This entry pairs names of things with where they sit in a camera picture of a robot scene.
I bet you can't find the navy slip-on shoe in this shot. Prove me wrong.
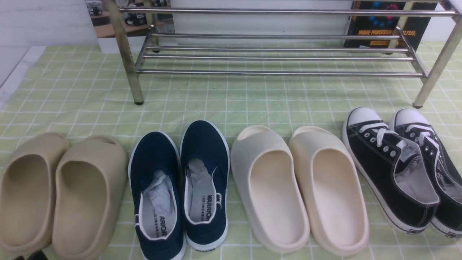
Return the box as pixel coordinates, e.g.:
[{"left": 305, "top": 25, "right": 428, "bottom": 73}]
[
  {"left": 180, "top": 120, "right": 230, "bottom": 252},
  {"left": 128, "top": 131, "right": 187, "bottom": 260}
]

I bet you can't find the silver metal shoe rack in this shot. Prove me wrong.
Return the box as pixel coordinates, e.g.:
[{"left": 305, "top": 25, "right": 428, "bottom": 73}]
[{"left": 104, "top": 0, "right": 462, "bottom": 109}]

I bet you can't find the cream left slide sandal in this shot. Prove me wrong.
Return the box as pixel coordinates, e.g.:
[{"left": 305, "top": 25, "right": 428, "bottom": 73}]
[{"left": 230, "top": 125, "right": 310, "bottom": 254}]

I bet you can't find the cream slide sandal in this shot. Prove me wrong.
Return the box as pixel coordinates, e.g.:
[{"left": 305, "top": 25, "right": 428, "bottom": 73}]
[
  {"left": 230, "top": 125, "right": 310, "bottom": 254},
  {"left": 288, "top": 126, "right": 370, "bottom": 256}
]

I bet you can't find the cream right slide sandal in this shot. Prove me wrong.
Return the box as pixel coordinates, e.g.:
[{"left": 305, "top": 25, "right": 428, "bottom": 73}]
[{"left": 288, "top": 126, "right": 370, "bottom": 256}]

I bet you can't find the tan right slide sandal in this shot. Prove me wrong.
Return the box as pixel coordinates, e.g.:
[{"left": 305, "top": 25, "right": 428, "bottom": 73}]
[{"left": 52, "top": 135, "right": 128, "bottom": 260}]

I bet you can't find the tan slide sandal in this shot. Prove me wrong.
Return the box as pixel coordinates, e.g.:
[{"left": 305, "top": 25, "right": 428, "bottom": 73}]
[
  {"left": 52, "top": 135, "right": 128, "bottom": 260},
  {"left": 0, "top": 132, "right": 70, "bottom": 257}
]

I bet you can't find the green checked table cloth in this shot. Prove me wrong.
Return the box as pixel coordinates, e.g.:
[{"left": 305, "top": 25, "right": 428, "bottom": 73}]
[{"left": 0, "top": 44, "right": 461, "bottom": 260}]

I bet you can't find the black left canvas sneaker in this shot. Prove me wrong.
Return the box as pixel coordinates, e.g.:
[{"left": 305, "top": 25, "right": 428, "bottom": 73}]
[{"left": 342, "top": 107, "right": 440, "bottom": 235}]

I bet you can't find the black canvas sneaker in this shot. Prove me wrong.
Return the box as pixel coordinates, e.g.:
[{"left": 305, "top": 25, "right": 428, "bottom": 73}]
[
  {"left": 389, "top": 109, "right": 462, "bottom": 238},
  {"left": 342, "top": 107, "right": 440, "bottom": 235}
]

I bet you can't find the tan left slide sandal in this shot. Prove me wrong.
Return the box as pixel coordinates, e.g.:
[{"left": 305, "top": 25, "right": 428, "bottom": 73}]
[{"left": 0, "top": 132, "right": 70, "bottom": 257}]

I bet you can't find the black image processing book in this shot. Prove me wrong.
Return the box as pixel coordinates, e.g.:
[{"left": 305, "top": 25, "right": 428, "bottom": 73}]
[{"left": 343, "top": 1, "right": 431, "bottom": 50}]

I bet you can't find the black right canvas sneaker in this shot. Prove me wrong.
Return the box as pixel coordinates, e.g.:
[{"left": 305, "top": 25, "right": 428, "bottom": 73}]
[{"left": 389, "top": 109, "right": 462, "bottom": 238}]

